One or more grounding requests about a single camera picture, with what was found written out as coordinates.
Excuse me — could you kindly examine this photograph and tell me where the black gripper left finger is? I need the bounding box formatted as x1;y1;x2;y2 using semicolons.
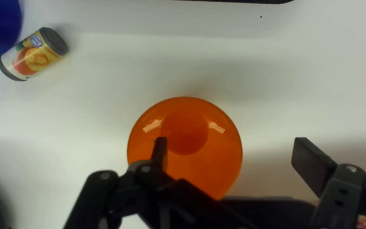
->
150;138;168;171

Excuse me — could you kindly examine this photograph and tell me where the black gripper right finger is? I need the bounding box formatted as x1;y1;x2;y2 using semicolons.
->
291;138;337;198

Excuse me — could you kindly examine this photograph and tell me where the orange plastic cup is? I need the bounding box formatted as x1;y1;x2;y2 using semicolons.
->
127;97;243;200

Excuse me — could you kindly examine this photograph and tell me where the small yellow toy can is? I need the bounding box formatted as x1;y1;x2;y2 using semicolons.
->
0;27;69;82

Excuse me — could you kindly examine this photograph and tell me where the black plastic tray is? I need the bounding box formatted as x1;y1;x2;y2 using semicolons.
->
182;0;295;6

